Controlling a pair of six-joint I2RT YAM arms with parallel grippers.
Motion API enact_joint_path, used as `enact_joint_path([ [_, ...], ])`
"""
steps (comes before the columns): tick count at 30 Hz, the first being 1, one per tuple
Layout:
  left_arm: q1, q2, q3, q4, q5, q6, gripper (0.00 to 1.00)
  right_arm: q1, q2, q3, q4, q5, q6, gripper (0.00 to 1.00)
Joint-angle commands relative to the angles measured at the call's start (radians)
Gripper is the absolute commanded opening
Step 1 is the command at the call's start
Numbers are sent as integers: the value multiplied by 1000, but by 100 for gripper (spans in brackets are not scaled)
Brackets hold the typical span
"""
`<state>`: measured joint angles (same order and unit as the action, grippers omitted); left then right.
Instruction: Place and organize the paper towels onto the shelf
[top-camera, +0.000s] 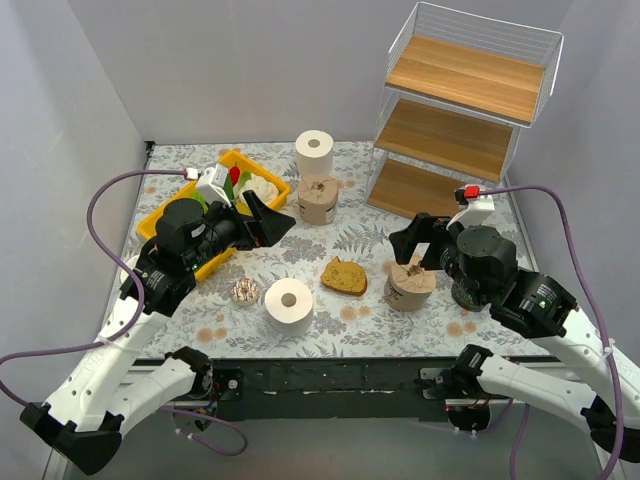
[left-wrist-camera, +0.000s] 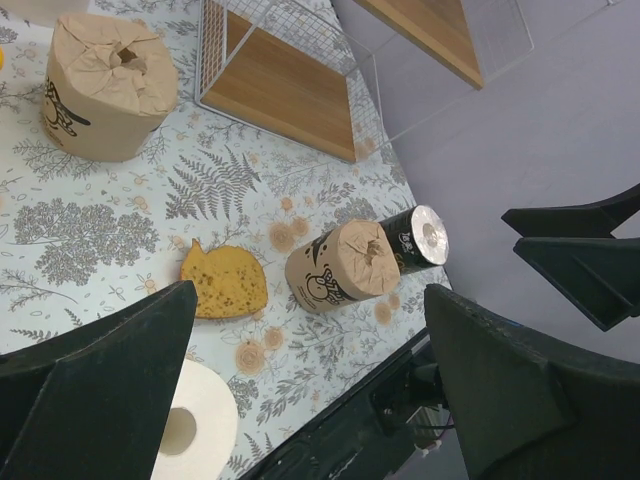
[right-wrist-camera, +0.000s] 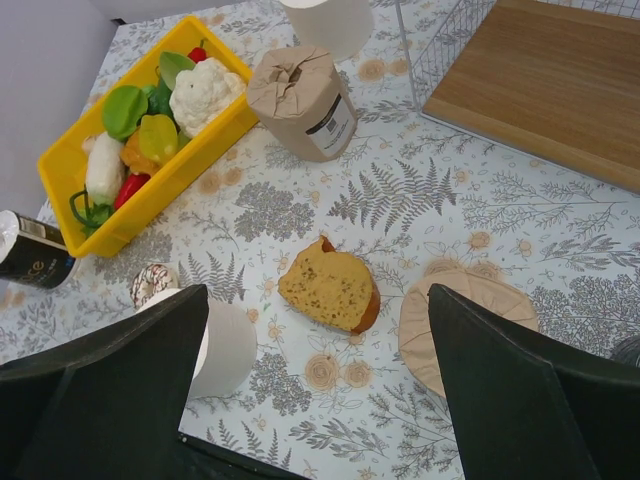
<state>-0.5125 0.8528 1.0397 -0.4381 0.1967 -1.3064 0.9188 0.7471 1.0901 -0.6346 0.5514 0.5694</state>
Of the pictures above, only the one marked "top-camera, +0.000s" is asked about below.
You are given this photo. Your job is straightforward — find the brown roll with drawing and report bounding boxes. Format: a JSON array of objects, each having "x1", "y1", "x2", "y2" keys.
[{"x1": 384, "y1": 262, "x2": 437, "y2": 312}]

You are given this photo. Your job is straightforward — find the brown roll with label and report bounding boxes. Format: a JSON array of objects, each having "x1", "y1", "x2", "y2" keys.
[{"x1": 298, "y1": 175, "x2": 339, "y2": 226}]

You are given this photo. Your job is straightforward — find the white paper towel roll front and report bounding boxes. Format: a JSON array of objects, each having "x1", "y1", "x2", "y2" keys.
[{"x1": 264, "y1": 278, "x2": 314, "y2": 337}]

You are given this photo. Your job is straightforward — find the white paper towel roll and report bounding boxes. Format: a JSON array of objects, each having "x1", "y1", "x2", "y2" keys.
[
  {"x1": 295, "y1": 130, "x2": 334, "y2": 176},
  {"x1": 264, "y1": 278, "x2": 314, "y2": 337}
]

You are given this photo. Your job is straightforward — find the white paper towel roll back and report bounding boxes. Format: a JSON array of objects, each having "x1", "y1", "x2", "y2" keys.
[{"x1": 295, "y1": 130, "x2": 334, "y2": 176}]

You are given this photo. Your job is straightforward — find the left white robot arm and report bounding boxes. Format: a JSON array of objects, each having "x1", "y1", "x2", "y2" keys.
[{"x1": 20, "y1": 191, "x2": 296, "y2": 475}]

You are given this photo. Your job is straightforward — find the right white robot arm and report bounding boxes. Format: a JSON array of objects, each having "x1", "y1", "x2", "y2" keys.
[{"x1": 389, "y1": 214, "x2": 639, "y2": 463}]

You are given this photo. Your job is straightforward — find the white cauliflower toy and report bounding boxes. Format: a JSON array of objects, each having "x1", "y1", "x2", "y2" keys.
[{"x1": 239, "y1": 174, "x2": 279, "y2": 205}]

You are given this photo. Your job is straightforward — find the green leafy vegetable toy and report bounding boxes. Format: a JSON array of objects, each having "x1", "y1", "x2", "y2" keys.
[{"x1": 191, "y1": 171, "x2": 251, "y2": 211}]

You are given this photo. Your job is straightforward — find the red chili pepper toy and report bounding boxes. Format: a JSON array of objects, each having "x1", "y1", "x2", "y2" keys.
[{"x1": 229, "y1": 166, "x2": 241, "y2": 186}]

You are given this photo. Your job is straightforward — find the dark wrapped paper roll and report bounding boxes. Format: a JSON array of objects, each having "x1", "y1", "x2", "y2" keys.
[{"x1": 451, "y1": 278, "x2": 491, "y2": 312}]

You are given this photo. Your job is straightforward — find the floral table mat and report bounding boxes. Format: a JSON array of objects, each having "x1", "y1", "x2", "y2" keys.
[{"x1": 142, "y1": 142, "x2": 540, "y2": 359}]

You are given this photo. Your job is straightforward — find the cat shaped bread slice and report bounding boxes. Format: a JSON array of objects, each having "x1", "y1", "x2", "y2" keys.
[{"x1": 321, "y1": 257, "x2": 368, "y2": 296}]

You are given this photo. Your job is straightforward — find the white paper roll left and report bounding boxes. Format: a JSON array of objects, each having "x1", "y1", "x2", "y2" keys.
[{"x1": 119, "y1": 254, "x2": 144, "y2": 299}]

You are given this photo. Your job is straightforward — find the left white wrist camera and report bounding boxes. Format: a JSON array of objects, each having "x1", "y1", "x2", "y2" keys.
[{"x1": 184, "y1": 163, "x2": 233, "y2": 207}]

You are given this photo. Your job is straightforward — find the white wire wooden shelf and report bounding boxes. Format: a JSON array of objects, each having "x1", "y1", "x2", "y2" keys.
[{"x1": 364, "y1": 2, "x2": 564, "y2": 218}]

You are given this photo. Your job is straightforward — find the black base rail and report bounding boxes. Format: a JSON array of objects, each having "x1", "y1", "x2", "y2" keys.
[{"x1": 74, "y1": 355, "x2": 596, "y2": 431}]

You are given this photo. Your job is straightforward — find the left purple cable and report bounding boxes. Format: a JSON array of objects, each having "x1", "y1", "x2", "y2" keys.
[{"x1": 0, "y1": 168, "x2": 249, "y2": 457}]

